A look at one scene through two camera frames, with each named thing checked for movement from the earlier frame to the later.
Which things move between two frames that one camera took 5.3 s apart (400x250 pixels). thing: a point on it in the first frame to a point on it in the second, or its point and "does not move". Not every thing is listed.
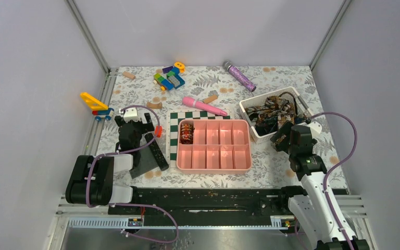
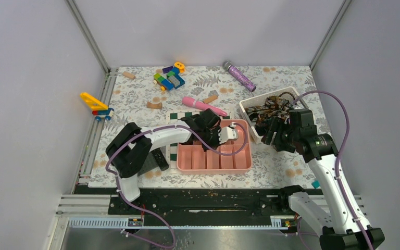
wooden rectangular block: (210, 99) does not move
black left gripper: (145, 127) to (217, 131)
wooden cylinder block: (129, 75) does not move
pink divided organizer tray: (220, 146) does not move
